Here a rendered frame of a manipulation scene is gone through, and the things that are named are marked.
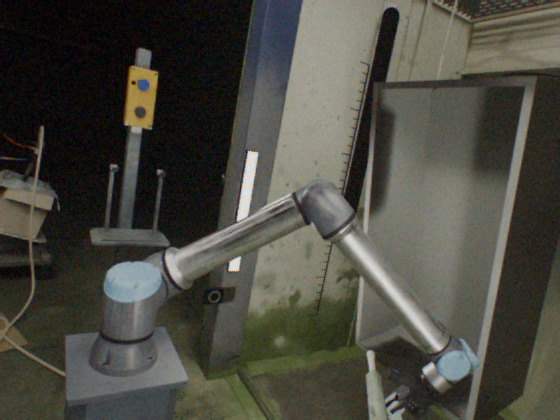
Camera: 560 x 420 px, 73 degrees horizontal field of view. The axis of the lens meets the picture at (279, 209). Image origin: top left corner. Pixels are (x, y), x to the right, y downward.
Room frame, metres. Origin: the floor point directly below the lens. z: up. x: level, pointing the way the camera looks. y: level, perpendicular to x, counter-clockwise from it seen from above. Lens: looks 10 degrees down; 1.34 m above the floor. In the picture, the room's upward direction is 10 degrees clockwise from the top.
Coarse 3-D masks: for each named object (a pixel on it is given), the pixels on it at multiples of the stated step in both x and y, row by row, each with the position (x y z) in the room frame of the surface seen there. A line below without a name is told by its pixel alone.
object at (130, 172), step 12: (144, 60) 1.81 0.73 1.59; (132, 132) 1.80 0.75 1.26; (132, 144) 1.80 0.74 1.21; (132, 156) 1.80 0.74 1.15; (132, 168) 1.81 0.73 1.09; (132, 180) 1.81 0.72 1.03; (132, 192) 1.81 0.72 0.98; (120, 204) 1.81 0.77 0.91; (132, 204) 1.82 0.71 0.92; (120, 216) 1.79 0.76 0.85; (120, 252) 1.80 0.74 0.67
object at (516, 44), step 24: (528, 0) 2.35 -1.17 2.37; (480, 24) 2.58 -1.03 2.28; (504, 24) 2.44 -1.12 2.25; (528, 24) 2.32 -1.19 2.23; (552, 24) 2.21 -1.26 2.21; (480, 48) 2.55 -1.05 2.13; (504, 48) 2.41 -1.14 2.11; (528, 48) 2.29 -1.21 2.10; (552, 48) 2.18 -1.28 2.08; (480, 72) 2.50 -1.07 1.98; (504, 72) 2.40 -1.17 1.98; (528, 72) 2.31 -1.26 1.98; (552, 72) 2.23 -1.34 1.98
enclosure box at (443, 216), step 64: (384, 128) 1.63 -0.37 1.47; (448, 128) 1.69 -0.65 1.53; (512, 128) 1.47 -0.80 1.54; (384, 192) 1.68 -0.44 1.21; (448, 192) 1.69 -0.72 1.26; (512, 192) 1.12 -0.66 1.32; (448, 256) 1.68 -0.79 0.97; (512, 256) 1.16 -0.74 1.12; (384, 320) 1.80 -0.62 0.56; (448, 320) 1.68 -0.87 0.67; (512, 320) 1.24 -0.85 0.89; (512, 384) 1.33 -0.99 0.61
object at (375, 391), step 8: (368, 352) 1.51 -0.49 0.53; (368, 376) 1.32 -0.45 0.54; (376, 376) 1.29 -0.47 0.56; (368, 384) 1.27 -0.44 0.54; (376, 384) 1.24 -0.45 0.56; (368, 392) 1.22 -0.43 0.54; (376, 392) 1.19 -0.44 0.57; (368, 400) 1.18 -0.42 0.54; (376, 400) 1.14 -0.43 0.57; (376, 408) 1.10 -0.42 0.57; (384, 408) 1.12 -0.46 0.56; (376, 416) 1.06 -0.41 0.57; (384, 416) 1.07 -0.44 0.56
